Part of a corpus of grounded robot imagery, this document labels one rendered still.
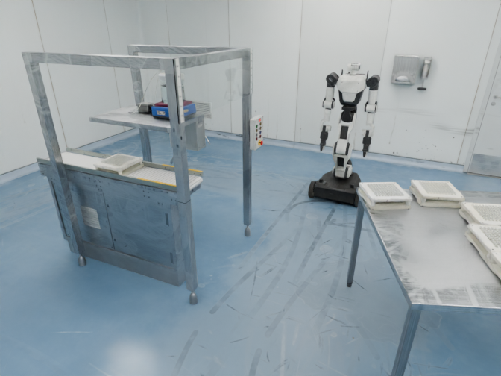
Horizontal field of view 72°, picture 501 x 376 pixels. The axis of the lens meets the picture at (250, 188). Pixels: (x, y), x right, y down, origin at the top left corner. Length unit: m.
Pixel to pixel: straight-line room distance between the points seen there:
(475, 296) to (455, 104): 3.87
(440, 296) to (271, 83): 4.59
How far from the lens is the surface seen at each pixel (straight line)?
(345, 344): 2.49
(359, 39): 5.32
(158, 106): 2.26
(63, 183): 2.94
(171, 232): 2.53
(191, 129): 2.30
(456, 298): 1.70
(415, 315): 1.68
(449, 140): 5.47
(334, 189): 3.96
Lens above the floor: 1.84
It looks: 25 degrees down
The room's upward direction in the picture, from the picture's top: straight up
